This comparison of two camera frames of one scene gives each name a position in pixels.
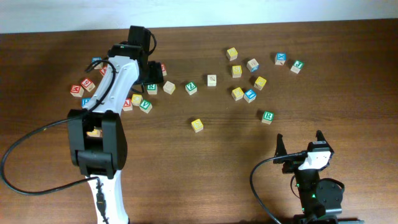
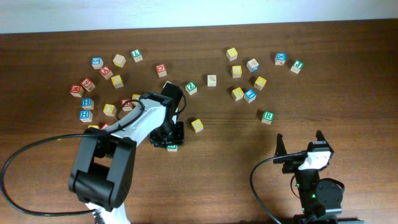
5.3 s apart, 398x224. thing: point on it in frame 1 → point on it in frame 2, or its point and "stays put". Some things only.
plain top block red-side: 212,80 stays put
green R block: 152,89 → 172,148
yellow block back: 232,53 stays put
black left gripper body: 154,76 → 170,134
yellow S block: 197,126 stays put
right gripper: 291,164 stays put
